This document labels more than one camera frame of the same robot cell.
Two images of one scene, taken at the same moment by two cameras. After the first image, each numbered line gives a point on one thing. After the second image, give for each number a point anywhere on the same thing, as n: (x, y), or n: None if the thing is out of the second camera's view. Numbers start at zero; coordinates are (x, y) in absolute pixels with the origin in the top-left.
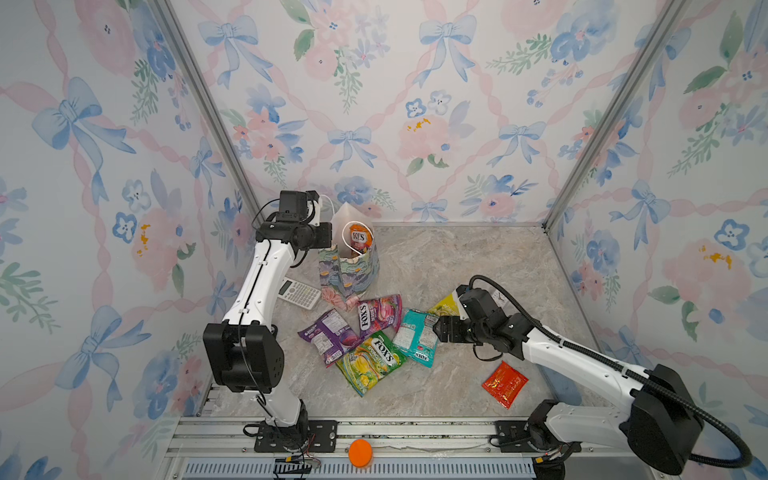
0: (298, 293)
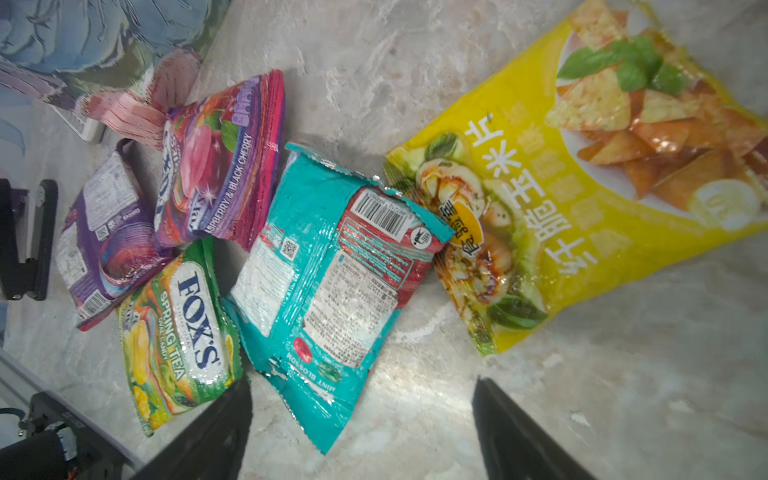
0: (89, 129)
